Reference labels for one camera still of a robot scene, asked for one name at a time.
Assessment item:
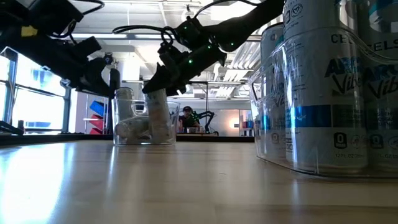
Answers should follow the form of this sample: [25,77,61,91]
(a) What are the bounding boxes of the white ring ceiling lamp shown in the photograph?
[182,4,195,22]

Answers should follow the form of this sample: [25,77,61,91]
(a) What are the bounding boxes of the Celsius Arctic Vibe can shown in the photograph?
[282,0,369,175]
[357,0,398,174]
[259,22,287,159]

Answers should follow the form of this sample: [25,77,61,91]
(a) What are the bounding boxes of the person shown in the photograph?
[178,105,201,134]

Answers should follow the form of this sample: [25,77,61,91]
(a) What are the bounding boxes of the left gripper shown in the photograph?
[67,36,112,97]

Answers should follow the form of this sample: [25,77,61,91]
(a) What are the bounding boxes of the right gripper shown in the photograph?
[142,17,228,98]

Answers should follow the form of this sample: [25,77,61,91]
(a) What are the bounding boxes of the clear plastic bin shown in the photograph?
[111,98,181,146]
[248,26,398,180]

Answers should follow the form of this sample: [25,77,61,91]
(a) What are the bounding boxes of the blue red shelf bins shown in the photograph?
[83,93,109,135]

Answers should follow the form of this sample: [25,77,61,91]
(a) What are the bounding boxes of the black cylindrical post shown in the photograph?
[107,68,121,134]

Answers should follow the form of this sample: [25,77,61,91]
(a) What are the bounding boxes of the large window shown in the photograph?
[0,46,73,134]

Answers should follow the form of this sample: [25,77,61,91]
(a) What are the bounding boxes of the yellow cable tag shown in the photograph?
[21,25,39,37]

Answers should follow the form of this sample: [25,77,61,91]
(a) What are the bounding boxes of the black aluminium table frame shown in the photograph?
[0,120,256,146]

